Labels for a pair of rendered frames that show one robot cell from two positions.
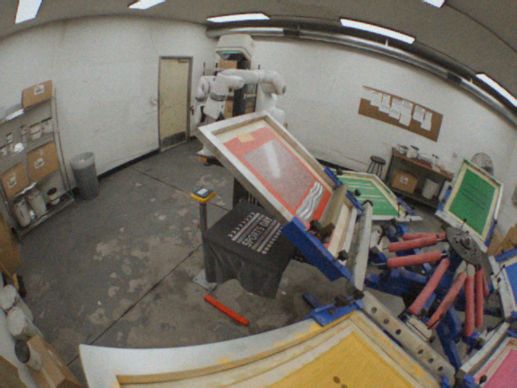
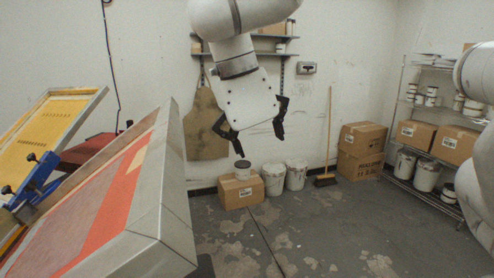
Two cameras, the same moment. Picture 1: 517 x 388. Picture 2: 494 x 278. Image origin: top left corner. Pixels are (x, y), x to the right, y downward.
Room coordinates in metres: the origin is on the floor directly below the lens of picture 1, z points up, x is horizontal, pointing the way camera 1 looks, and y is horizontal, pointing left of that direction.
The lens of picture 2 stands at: (1.44, 0.00, 1.65)
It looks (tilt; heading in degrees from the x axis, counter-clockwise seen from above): 20 degrees down; 138
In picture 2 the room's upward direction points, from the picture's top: straight up
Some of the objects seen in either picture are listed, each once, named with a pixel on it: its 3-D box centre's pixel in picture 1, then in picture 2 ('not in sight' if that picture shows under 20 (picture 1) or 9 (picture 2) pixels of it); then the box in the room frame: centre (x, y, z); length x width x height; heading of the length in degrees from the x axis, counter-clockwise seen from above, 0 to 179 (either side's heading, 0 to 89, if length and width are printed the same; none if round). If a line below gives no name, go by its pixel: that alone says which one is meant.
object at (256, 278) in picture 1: (239, 277); not in sight; (0.81, 0.05, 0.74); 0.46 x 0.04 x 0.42; 66
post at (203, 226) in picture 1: (204, 243); not in sight; (1.32, 0.38, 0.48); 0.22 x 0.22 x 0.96; 66
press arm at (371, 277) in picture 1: (338, 269); not in sight; (0.80, -0.48, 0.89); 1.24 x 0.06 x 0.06; 66
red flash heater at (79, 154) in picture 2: not in sight; (104, 150); (-0.29, 0.10, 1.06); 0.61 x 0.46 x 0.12; 126
